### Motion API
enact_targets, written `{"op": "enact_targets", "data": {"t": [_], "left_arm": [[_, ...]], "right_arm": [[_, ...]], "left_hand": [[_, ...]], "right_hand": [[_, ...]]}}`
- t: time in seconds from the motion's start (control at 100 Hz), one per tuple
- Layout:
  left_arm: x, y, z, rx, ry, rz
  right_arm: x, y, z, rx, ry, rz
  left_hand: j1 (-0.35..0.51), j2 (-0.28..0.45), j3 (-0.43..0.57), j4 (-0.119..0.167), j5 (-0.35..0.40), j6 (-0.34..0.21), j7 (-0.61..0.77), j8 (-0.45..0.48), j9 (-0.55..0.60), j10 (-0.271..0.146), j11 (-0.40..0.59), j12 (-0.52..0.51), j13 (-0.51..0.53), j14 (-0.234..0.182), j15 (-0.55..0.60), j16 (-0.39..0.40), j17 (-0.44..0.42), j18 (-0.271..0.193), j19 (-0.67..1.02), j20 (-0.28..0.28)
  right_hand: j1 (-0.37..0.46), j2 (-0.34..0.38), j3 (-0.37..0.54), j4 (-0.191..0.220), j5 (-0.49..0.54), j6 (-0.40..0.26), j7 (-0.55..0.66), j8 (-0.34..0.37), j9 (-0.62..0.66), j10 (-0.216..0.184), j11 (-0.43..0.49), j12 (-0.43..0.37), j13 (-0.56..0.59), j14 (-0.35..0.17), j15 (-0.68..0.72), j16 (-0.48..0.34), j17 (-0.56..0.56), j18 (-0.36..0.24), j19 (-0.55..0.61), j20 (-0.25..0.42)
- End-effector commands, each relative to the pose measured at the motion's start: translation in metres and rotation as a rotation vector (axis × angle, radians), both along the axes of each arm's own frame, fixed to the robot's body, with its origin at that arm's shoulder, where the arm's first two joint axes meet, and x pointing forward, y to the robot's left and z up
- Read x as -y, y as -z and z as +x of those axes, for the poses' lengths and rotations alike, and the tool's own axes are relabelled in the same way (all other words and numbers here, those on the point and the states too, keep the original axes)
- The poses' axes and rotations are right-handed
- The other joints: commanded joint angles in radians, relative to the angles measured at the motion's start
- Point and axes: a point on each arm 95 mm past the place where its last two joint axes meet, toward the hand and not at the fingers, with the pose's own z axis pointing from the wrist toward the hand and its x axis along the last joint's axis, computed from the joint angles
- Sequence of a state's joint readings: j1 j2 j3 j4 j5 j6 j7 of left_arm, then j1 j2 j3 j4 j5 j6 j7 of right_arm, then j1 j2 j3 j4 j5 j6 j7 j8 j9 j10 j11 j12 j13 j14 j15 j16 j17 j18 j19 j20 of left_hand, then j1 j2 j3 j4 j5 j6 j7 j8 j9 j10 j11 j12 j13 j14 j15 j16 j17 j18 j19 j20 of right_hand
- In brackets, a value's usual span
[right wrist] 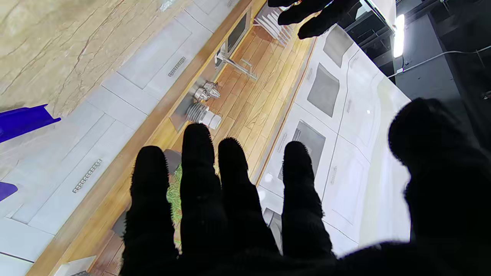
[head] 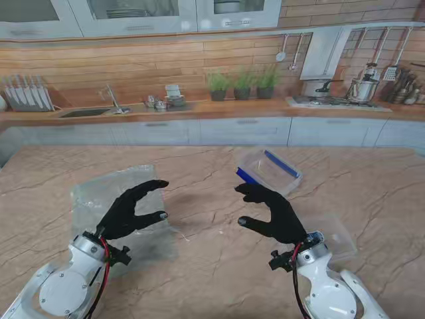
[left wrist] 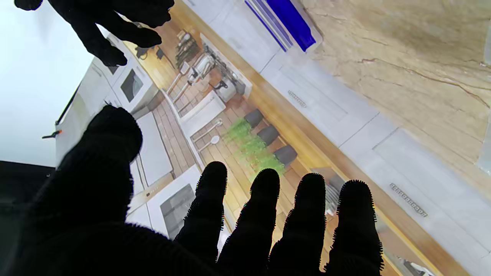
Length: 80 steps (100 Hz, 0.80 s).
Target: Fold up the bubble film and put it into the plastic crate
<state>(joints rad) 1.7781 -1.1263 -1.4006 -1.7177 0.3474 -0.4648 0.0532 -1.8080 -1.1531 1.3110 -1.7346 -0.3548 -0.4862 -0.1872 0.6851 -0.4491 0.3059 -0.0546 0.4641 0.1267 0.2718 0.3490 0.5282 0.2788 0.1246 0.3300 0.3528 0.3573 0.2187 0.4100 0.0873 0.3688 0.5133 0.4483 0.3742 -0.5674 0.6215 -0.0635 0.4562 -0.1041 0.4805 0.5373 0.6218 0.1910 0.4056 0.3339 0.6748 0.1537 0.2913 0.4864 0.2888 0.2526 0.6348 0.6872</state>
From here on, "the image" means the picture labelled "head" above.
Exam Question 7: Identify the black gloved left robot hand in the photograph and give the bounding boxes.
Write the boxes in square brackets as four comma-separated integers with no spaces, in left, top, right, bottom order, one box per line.
[95,179,170,241]

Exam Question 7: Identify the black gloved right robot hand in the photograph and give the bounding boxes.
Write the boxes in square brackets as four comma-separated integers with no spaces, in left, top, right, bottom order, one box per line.
[234,182,308,245]

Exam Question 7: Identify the clear plastic bag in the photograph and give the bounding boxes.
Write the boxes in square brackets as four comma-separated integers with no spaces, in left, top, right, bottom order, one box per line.
[69,163,180,277]

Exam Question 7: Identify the clear plastic crate blue clips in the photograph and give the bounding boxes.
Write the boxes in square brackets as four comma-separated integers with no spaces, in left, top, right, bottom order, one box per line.
[234,148,305,197]

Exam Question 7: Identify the clear plastic crate lid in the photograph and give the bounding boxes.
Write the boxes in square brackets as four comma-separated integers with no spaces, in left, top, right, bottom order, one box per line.
[305,212,359,266]

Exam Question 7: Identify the printed kitchen backdrop banner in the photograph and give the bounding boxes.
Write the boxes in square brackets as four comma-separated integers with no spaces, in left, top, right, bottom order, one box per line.
[0,0,425,169]

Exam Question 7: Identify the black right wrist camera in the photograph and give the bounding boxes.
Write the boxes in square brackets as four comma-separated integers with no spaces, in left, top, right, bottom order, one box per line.
[268,249,295,272]

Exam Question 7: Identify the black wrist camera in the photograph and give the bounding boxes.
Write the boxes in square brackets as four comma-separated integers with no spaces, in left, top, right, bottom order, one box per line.
[108,244,132,266]
[268,249,295,272]

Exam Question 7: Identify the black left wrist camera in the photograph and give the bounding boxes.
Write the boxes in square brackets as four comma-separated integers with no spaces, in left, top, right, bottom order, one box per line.
[108,244,132,266]

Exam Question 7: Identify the red black left arm cable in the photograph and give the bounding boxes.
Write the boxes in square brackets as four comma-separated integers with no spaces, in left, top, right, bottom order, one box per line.
[84,236,111,319]

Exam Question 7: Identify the red black arm cable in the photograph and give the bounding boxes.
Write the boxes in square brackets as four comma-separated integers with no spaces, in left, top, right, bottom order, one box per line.
[84,236,111,319]
[291,241,308,319]

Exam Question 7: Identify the red black right arm cable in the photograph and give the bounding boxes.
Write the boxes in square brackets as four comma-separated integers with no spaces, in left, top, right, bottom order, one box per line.
[291,241,308,319]

